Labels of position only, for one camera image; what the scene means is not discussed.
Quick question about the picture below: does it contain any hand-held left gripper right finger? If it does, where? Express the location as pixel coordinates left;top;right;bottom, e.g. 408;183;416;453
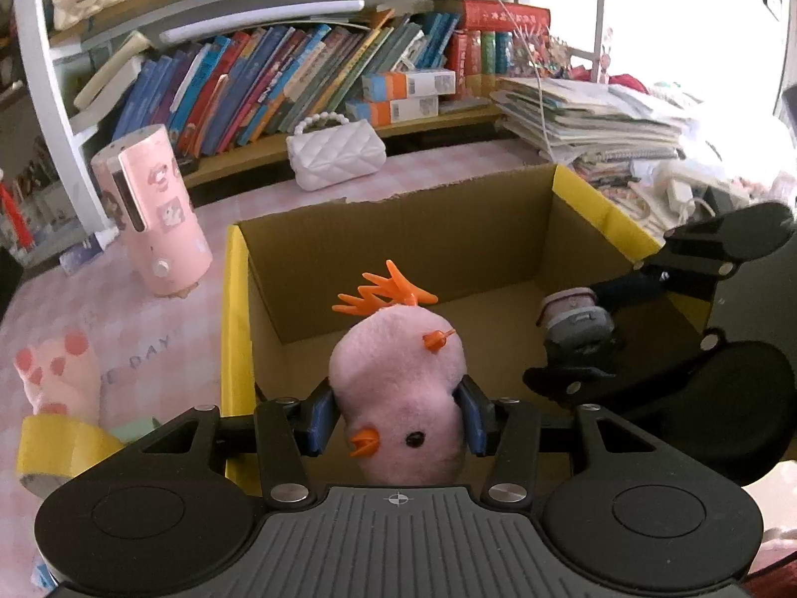
454;379;662;507

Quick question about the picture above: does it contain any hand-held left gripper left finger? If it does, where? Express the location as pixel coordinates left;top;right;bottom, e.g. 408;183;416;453
125;379;342;507

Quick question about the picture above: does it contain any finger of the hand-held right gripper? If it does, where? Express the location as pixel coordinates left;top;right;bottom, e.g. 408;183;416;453
523;329;723;413
588;230;739;315

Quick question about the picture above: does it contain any small grey pink toy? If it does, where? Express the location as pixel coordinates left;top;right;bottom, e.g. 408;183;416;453
537;287;619;351

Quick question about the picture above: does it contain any pink chick plush toy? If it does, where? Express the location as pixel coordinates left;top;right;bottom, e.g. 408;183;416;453
329;260;469;487

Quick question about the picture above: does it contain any cardboard box with yellow edges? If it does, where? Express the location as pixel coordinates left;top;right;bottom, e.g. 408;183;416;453
221;163;712;499

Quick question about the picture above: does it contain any pink paw plush toy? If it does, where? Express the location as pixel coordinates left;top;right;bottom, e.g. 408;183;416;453
13;330;104;428

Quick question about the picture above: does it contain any white power strip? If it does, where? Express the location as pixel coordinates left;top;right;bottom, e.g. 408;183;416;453
648;162;736;225

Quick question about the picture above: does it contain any stack of papers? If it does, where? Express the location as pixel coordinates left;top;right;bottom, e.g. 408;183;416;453
491;76;692;166

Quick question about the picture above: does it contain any pink checked tablecloth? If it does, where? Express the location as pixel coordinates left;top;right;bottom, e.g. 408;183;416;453
0;137;797;598

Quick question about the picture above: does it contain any pink cylindrical container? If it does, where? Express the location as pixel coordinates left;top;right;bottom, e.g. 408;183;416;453
91;125;214;298

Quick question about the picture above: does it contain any yellow tape roll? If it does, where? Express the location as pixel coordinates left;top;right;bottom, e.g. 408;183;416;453
15;414;126;499

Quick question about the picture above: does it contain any white quilted purse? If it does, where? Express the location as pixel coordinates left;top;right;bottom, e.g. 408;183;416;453
286;111;387;192

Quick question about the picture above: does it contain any red boxed book set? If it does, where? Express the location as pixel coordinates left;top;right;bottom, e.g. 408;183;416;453
445;0;552;101

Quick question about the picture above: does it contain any orange white box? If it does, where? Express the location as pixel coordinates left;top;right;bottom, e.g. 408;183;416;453
344;96;440;127
361;68;457;101

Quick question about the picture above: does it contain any row of colourful books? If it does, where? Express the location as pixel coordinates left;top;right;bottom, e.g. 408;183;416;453
112;9;462;159

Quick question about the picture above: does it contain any white flat book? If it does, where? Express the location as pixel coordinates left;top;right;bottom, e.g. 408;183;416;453
158;0;366;44

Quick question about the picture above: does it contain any white wooden bookshelf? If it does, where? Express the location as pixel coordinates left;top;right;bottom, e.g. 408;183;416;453
12;0;608;250

